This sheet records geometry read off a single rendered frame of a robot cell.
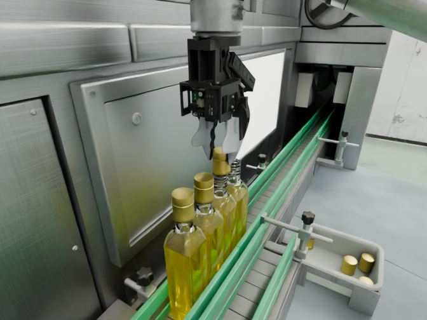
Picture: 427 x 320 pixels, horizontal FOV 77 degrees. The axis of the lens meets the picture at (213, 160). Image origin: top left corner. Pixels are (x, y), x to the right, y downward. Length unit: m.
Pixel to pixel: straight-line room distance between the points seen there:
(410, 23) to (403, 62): 3.66
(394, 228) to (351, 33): 0.80
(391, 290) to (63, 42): 0.92
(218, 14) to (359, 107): 1.09
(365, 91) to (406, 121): 2.91
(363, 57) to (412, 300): 0.92
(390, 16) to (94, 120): 0.44
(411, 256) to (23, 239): 1.01
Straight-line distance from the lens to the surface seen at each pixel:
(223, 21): 0.40
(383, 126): 4.29
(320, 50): 1.39
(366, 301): 0.82
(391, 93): 4.19
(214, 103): 0.39
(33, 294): 0.53
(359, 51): 1.38
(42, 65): 0.39
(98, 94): 0.42
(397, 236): 1.14
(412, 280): 1.00
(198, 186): 0.44
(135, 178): 0.51
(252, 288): 0.65
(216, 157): 0.48
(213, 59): 0.39
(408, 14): 0.48
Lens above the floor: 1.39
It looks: 26 degrees down
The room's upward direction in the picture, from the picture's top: straight up
